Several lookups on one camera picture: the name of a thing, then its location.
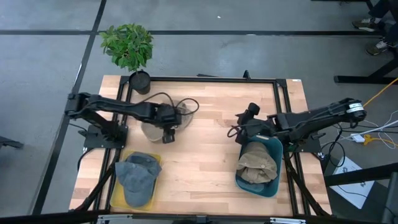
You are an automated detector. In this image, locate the black desk leg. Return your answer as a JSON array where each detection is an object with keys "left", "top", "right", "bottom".
[{"left": 334, "top": 29, "right": 398, "bottom": 85}]

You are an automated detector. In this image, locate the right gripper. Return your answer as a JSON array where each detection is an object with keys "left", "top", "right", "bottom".
[{"left": 235, "top": 102, "right": 277, "bottom": 144}]

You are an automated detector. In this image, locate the potted green plant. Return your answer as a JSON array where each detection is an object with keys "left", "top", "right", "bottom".
[{"left": 98, "top": 23, "right": 154, "bottom": 96}]

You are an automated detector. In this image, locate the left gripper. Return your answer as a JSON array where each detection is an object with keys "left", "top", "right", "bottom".
[{"left": 148, "top": 104, "right": 183, "bottom": 144}]

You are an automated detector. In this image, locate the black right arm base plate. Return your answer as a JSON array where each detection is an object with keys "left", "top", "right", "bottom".
[{"left": 277, "top": 130, "right": 322, "bottom": 154}]

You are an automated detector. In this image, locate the black horizontal rig bar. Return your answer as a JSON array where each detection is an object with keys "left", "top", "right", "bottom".
[{"left": 0, "top": 208, "right": 398, "bottom": 224}]

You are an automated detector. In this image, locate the person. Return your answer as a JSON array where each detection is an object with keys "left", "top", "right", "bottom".
[{"left": 368, "top": 0, "right": 398, "bottom": 44}]

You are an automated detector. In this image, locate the person's shoe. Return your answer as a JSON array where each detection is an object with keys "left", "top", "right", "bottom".
[
  {"left": 366, "top": 39, "right": 392, "bottom": 56},
  {"left": 352, "top": 17, "right": 379, "bottom": 32}
]

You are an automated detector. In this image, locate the black rig beam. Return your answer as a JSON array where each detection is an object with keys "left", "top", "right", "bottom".
[{"left": 323, "top": 162, "right": 398, "bottom": 187}]

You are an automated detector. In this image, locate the silver bracket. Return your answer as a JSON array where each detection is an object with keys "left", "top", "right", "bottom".
[
  {"left": 269, "top": 217, "right": 307, "bottom": 224},
  {"left": 96, "top": 213, "right": 133, "bottom": 223}
]

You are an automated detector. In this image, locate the yellow extension cord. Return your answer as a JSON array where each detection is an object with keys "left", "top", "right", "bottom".
[{"left": 363, "top": 77, "right": 398, "bottom": 108}]

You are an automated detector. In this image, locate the yellow plastic bin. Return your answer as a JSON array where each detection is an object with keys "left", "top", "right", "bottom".
[{"left": 109, "top": 151, "right": 162, "bottom": 212}]

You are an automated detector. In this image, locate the white paper sheet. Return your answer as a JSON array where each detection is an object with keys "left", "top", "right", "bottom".
[{"left": 329, "top": 156, "right": 376, "bottom": 210}]

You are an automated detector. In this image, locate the white cable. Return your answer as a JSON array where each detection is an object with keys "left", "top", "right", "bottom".
[{"left": 356, "top": 119, "right": 398, "bottom": 137}]

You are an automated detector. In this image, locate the black aluminium table frame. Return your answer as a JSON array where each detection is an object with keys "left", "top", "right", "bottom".
[{"left": 70, "top": 74, "right": 332, "bottom": 218}]

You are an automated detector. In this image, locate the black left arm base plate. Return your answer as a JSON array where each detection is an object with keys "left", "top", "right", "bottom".
[{"left": 79, "top": 124, "right": 128, "bottom": 149}]

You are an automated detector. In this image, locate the black rig post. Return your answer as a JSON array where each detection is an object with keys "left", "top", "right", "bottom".
[{"left": 381, "top": 172, "right": 398, "bottom": 224}]

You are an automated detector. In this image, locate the black furniture foot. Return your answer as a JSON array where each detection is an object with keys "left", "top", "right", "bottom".
[{"left": 0, "top": 136, "right": 25, "bottom": 150}]

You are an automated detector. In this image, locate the teal plastic bin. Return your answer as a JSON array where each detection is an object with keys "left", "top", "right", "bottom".
[{"left": 234, "top": 134, "right": 284, "bottom": 198}]

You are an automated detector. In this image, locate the yellow plug with cord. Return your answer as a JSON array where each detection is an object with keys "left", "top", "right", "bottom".
[{"left": 362, "top": 134, "right": 398, "bottom": 149}]

